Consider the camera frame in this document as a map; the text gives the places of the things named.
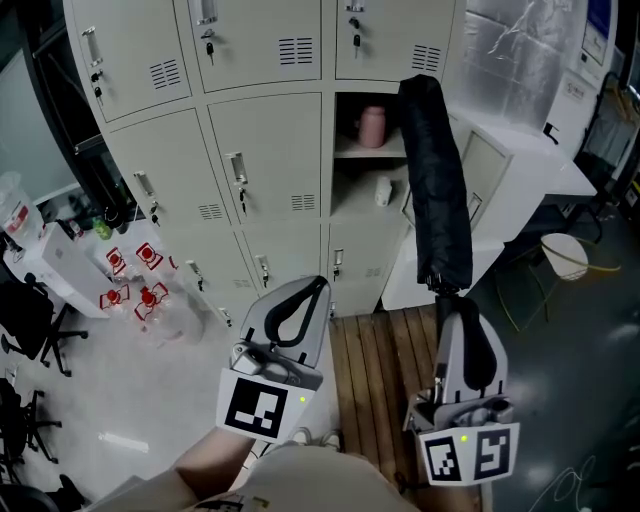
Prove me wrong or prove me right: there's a white stool with yellow legs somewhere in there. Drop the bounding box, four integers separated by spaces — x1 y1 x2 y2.
494 232 624 334

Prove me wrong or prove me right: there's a person's beige clothing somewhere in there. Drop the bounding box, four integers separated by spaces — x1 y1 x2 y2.
87 442 419 512

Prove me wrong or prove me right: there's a person's right forearm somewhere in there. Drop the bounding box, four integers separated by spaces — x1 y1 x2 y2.
424 482 484 512

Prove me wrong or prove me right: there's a small white bottle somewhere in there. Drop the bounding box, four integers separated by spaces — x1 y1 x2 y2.
374 174 394 209

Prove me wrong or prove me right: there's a black umbrella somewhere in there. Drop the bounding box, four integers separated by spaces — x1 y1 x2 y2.
397 74 475 314

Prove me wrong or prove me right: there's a white kiosk machine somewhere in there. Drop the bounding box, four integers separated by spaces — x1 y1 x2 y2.
542 0 621 146

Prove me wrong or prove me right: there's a clear plastic cup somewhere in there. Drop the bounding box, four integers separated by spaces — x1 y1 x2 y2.
0 171 44 239

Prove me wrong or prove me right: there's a grey metal locker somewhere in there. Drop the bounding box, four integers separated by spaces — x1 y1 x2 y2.
62 0 516 331

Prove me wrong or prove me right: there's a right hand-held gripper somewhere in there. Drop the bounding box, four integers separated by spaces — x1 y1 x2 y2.
403 298 521 487

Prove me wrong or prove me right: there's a silver foil panel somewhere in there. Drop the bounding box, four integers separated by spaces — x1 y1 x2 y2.
462 0 589 134

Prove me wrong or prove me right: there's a person's left forearm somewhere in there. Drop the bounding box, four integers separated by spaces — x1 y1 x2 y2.
172 425 276 496

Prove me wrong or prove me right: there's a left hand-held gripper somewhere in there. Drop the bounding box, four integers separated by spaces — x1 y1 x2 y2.
215 276 333 444

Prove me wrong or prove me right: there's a black office chair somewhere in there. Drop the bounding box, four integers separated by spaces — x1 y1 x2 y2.
0 272 90 379
0 377 64 484

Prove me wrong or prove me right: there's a wooden slat pallet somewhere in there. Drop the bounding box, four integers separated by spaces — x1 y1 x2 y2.
327 304 501 512

